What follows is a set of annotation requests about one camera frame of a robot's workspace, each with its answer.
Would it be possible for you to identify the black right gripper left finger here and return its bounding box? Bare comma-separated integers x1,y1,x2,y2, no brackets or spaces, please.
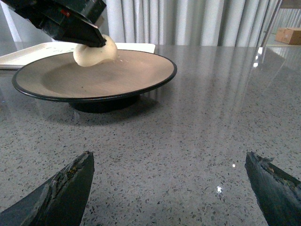
0,152,95,226

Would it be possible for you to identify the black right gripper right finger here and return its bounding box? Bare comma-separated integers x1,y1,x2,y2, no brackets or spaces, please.
245,152,301,226

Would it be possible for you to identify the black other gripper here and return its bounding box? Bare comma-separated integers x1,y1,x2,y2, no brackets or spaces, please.
3,0,106,48

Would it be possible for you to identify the white steamed bun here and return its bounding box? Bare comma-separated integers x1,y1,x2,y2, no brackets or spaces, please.
73,35,118,67

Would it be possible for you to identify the beige plate with black rim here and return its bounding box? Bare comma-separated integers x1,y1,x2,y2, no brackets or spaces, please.
12,50,177,112

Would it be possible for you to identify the white bear-print tray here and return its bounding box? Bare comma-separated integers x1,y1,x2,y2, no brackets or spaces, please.
0,42,156,70

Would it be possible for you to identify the grey pleated curtain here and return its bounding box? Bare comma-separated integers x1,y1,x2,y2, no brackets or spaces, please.
0,0,280,48

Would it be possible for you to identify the brown cardboard box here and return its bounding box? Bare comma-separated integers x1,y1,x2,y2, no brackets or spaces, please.
275,27,301,45

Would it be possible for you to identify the metal shelf frame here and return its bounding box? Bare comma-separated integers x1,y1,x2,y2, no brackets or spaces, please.
257,0,301,48

